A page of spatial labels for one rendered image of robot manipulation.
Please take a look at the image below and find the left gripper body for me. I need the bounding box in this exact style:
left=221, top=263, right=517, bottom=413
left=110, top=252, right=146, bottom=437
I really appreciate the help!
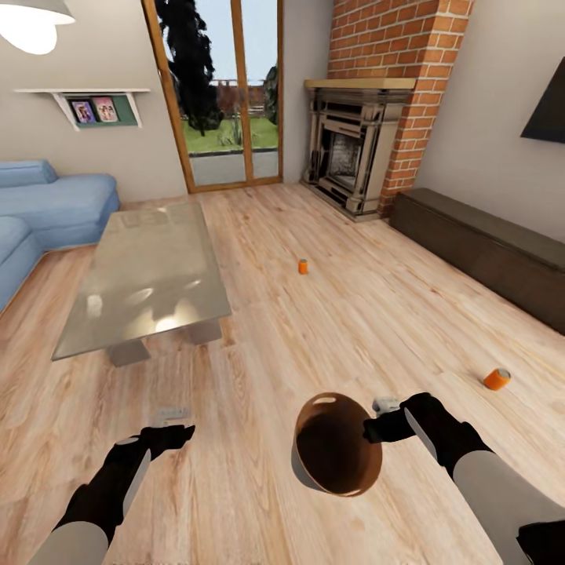
left=140, top=421, right=185, bottom=456

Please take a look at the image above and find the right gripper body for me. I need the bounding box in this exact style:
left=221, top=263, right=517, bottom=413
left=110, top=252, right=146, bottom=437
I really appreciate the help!
left=363, top=410, right=406, bottom=443

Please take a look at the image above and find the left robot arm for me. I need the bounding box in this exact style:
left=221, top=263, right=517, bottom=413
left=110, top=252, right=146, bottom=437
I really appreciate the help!
left=27, top=407, right=195, bottom=565

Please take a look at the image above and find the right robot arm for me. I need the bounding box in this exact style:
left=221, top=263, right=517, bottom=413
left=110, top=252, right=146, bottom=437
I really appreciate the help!
left=363, top=392, right=565, bottom=565

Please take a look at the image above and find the trash can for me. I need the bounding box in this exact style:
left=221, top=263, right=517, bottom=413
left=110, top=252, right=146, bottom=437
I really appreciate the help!
left=291, top=392, right=383, bottom=498

